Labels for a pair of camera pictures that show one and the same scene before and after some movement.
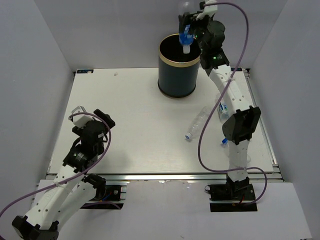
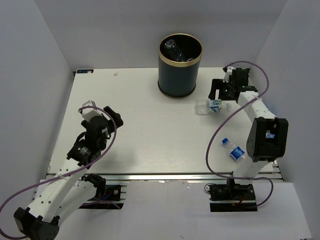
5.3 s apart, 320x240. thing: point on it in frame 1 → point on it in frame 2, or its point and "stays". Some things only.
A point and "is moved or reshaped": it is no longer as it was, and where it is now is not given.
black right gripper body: (200, 26) → (227, 86)
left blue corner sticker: (85, 71) stays
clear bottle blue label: (186, 26) → (170, 45)
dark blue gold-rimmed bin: (177, 71) stays
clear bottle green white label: (223, 110) is moved or reshaped
